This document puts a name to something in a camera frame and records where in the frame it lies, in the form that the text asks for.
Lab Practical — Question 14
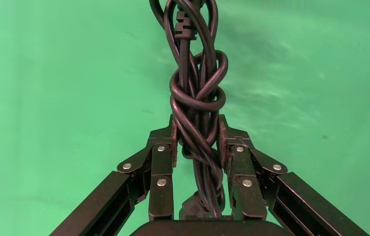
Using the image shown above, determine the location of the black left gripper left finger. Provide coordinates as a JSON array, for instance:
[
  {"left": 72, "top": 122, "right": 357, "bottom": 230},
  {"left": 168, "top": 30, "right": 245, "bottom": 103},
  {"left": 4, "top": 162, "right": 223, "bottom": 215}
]
[{"left": 49, "top": 115, "right": 178, "bottom": 236}]

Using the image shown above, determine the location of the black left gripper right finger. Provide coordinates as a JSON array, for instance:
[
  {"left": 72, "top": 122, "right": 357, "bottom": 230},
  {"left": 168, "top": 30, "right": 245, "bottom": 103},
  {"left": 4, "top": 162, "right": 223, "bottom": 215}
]
[{"left": 216, "top": 115, "right": 370, "bottom": 236}]

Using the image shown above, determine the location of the green table cloth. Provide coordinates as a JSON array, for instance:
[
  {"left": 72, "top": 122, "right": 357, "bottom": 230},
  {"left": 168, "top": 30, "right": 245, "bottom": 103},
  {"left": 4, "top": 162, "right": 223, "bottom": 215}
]
[{"left": 0, "top": 0, "right": 370, "bottom": 236}]

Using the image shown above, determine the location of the black power cable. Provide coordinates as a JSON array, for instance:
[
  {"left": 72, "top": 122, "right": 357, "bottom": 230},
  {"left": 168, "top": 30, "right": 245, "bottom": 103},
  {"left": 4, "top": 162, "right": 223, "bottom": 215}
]
[{"left": 149, "top": 0, "right": 230, "bottom": 219}]

